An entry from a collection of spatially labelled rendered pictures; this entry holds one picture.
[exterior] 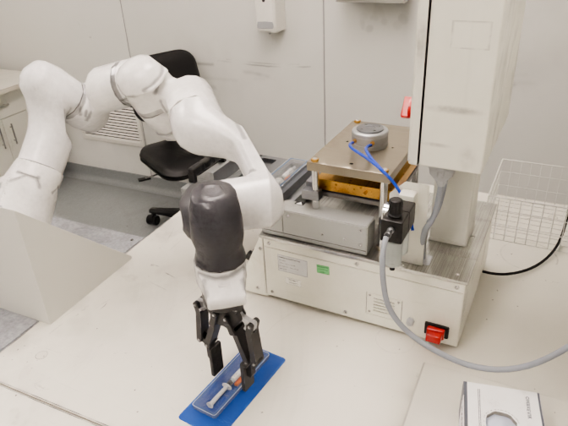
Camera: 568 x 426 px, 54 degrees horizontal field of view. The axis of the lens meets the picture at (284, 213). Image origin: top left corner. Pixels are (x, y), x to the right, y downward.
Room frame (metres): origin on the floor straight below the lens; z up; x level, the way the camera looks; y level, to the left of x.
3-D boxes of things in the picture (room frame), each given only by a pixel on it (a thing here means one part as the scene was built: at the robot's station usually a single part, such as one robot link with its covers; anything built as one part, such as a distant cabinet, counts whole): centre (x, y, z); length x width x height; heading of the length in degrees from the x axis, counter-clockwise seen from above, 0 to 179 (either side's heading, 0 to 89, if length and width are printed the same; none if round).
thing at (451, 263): (1.11, -0.23, 0.93); 0.46 x 0.35 x 0.01; 61
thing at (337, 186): (1.12, -0.19, 1.07); 0.22 x 0.17 x 0.10; 151
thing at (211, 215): (0.84, 0.13, 1.12); 0.18 x 0.10 x 0.13; 11
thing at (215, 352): (0.82, 0.15, 0.81); 0.03 x 0.01 x 0.07; 146
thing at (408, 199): (0.87, -0.20, 1.05); 0.15 x 0.05 x 0.15; 151
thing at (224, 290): (0.77, 0.11, 1.03); 0.13 x 0.12 x 0.05; 146
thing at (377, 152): (1.10, -0.21, 1.08); 0.31 x 0.24 x 0.13; 151
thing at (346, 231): (1.05, -0.06, 0.96); 0.26 x 0.05 x 0.07; 61
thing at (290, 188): (1.25, 0.03, 0.98); 0.20 x 0.17 x 0.03; 151
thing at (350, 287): (1.12, -0.18, 0.84); 0.53 x 0.37 x 0.17; 61
